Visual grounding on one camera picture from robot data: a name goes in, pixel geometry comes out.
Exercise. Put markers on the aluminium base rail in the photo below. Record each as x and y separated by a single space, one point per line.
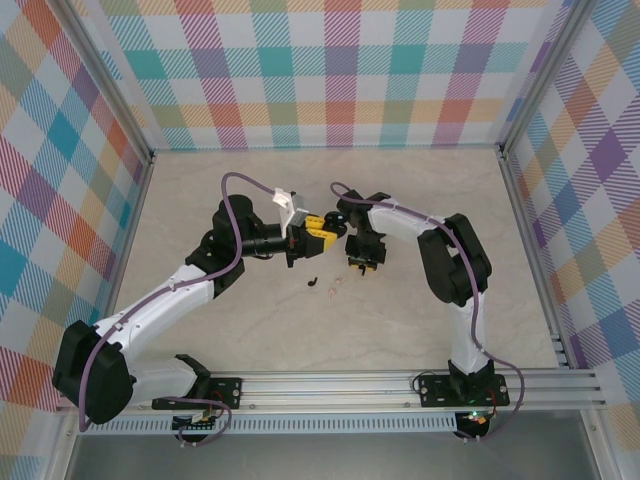
325 390

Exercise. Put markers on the small circuit board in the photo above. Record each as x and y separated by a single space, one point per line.
200 422
477 417

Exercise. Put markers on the aluminium frame post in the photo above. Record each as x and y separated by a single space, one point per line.
544 75
113 85

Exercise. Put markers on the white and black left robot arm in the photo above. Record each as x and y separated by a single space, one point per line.
150 310

